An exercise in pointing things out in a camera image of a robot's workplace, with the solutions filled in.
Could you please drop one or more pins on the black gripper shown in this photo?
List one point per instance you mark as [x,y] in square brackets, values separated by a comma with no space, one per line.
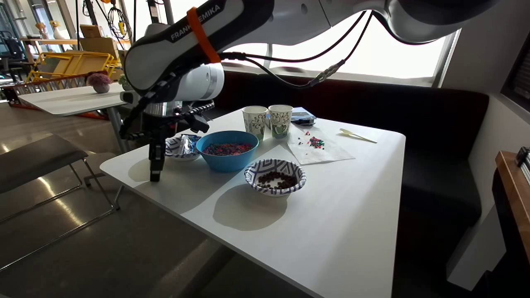
[141,125]

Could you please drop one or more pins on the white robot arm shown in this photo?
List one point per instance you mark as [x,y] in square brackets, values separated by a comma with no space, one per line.
[168,64]

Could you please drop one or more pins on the patterned paper bowl far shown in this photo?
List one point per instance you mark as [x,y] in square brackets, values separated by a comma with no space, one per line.
[183,147]

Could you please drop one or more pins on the blue plastic bowl with candies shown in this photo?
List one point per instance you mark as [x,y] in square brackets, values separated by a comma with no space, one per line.
[227,152]

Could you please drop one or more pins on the patterned paper bowl with chocolate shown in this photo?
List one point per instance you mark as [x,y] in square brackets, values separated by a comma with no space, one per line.
[275,176]

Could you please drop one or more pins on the paper cup near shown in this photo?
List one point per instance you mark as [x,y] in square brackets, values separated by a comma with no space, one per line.
[255,120]

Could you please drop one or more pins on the paper cup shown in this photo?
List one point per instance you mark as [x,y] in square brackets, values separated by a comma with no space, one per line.
[279,120]
[255,120]

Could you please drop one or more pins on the paper cup far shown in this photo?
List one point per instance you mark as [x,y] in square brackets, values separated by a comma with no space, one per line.
[279,120]

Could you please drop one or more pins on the grey chair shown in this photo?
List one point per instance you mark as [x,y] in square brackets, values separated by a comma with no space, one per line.
[40,158]

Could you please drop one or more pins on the yellow cart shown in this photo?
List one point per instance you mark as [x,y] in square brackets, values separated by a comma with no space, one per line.
[72,64]

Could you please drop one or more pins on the white paper napkin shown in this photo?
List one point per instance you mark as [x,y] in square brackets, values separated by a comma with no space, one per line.
[299,143]

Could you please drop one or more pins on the colourful sprinkles pile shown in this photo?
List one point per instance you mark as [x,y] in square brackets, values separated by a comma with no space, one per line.
[317,143]

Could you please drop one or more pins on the white square table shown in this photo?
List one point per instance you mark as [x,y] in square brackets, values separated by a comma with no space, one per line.
[318,210]

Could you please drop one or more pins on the white plastic spoon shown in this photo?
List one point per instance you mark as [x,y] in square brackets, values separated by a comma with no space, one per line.
[355,137]

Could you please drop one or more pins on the dark bench seat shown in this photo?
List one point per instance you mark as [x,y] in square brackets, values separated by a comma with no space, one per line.
[439,200]

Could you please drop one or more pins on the wooden shelf edge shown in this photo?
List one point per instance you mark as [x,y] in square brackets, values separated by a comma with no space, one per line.
[515,181]

